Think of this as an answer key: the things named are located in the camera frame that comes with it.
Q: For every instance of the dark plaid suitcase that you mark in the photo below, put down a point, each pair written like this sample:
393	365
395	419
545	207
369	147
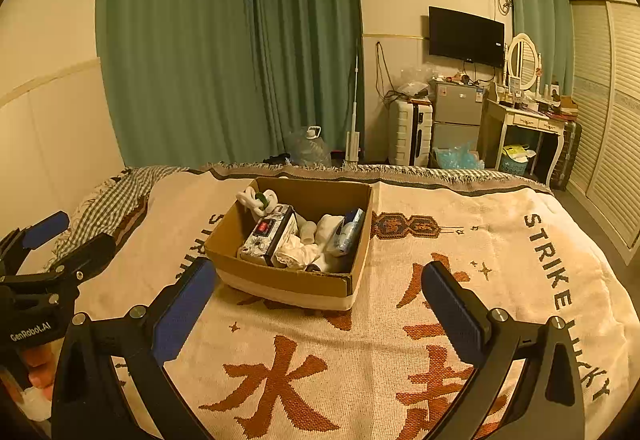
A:
567	155

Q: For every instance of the blue plastic bag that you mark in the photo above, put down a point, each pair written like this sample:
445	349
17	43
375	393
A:
457	157

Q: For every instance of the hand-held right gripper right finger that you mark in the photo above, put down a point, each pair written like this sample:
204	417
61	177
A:
455	315

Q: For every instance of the white louvred wardrobe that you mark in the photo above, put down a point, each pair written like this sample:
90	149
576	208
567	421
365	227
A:
610	120

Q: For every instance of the oval white mirror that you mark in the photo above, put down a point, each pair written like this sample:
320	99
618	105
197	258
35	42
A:
522	62

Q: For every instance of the clear plastic bag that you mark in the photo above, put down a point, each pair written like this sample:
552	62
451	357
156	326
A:
412	82

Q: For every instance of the white mop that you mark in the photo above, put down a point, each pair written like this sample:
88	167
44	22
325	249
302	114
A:
354	140

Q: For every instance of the printed beige blanket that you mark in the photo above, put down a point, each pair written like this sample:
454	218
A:
380	360

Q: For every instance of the grey mini fridge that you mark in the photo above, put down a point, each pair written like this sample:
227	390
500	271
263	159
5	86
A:
457	120

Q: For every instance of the floral tissue pack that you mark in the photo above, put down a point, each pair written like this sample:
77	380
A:
265	232

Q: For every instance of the narrow green curtain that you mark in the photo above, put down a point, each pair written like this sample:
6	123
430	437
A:
535	10

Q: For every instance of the large clear water bottle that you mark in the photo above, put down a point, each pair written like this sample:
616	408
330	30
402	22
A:
310	150

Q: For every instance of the brown cardboard box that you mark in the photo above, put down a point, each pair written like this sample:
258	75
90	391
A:
280	285

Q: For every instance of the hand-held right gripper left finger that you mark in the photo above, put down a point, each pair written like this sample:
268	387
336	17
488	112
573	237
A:
182	315

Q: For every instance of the checked bed sheet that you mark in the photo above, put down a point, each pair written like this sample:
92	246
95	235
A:
115	200

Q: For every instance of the white dressing table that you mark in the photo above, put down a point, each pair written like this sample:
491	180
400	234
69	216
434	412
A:
525	120

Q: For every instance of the waste basket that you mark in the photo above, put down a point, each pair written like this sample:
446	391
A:
515	162

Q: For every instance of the person's left hand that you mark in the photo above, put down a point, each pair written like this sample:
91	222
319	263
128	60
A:
42	372

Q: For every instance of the white suitcase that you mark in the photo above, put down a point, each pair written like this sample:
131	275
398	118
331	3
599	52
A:
407	135

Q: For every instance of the white towel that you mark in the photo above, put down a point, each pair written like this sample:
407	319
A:
327	227

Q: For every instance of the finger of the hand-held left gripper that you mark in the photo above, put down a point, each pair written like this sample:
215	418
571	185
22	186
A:
85	255
45	227

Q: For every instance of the black wall television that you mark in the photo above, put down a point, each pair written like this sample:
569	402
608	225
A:
465	37

